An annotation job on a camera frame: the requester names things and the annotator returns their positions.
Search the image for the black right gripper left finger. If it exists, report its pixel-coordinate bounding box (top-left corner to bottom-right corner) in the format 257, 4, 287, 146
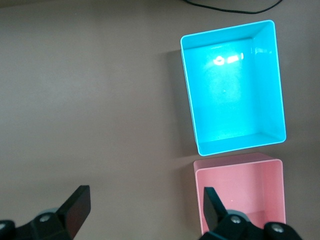
0, 185, 91, 240

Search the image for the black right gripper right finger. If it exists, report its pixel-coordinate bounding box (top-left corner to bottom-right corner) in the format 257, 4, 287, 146
199, 186, 304, 240

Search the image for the pink plastic bin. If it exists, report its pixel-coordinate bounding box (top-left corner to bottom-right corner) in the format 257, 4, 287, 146
193, 152, 286, 236

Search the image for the blue plastic bin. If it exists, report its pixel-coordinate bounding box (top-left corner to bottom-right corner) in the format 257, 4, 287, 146
179, 19, 287, 157

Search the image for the long black loose cable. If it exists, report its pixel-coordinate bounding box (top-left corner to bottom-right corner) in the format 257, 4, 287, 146
181, 0, 285, 15

